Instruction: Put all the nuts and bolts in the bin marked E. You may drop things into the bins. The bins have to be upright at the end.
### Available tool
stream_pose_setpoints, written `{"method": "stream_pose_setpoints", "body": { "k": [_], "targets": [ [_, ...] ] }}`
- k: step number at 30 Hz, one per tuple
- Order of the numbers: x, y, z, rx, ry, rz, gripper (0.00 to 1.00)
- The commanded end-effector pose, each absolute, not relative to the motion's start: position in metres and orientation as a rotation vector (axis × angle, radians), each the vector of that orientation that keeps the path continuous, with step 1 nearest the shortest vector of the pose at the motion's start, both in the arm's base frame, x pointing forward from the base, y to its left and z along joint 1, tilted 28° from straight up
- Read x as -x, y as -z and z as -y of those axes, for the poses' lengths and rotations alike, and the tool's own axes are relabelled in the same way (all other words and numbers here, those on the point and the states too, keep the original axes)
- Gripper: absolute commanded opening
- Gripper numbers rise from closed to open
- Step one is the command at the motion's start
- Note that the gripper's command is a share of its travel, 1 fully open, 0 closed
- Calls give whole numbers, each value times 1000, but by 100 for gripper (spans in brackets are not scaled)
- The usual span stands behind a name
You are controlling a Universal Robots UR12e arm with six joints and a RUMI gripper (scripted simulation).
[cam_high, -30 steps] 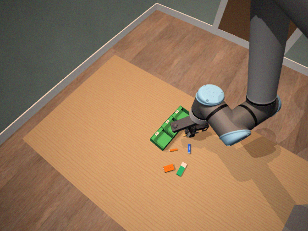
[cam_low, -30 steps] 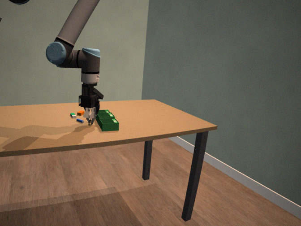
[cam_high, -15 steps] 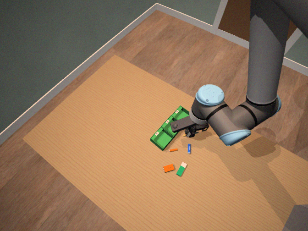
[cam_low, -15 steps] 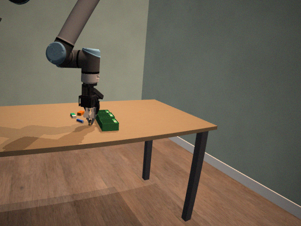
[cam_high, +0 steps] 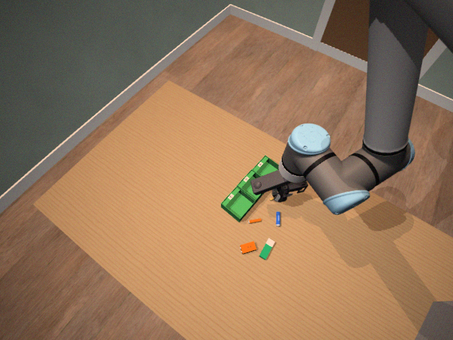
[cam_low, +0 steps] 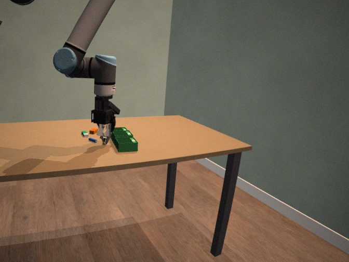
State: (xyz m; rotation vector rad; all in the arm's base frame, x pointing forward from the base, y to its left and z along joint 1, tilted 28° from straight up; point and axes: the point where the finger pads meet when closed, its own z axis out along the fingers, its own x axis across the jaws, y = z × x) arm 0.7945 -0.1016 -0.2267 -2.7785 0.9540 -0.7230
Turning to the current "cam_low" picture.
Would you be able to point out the green rack of bins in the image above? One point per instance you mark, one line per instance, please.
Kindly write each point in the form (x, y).
(121, 141)

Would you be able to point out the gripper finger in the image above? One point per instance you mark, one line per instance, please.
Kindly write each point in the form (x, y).
(101, 131)
(109, 129)

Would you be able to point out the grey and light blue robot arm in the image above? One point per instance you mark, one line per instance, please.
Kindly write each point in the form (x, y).
(70, 60)

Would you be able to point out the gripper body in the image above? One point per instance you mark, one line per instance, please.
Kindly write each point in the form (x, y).
(102, 114)

